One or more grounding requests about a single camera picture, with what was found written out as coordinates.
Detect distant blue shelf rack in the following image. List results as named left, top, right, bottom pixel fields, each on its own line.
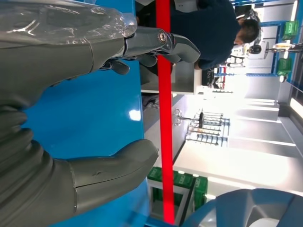
left=233, top=0, right=303, bottom=79

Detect grey bag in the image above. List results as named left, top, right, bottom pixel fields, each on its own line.
left=142, top=93, right=159, bottom=110

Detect red barrier tape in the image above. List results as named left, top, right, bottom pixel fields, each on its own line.
left=155, top=0, right=176, bottom=226

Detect green plastic crate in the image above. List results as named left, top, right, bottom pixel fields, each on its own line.
left=174, top=171, right=195, bottom=206
left=147, top=166, right=163, bottom=201
left=277, top=58, right=293, bottom=77
left=194, top=177, right=209, bottom=211
left=283, top=20, right=299, bottom=41

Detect distant office chair base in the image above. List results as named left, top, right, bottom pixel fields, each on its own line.
left=172, top=108, right=205, bottom=127

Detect person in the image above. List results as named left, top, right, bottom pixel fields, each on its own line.
left=135, top=0, right=261, bottom=76

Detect distant grid rack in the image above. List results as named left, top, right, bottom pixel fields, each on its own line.
left=185, top=111, right=230, bottom=147

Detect white frame rack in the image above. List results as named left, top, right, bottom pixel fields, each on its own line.
left=147, top=178, right=197, bottom=221

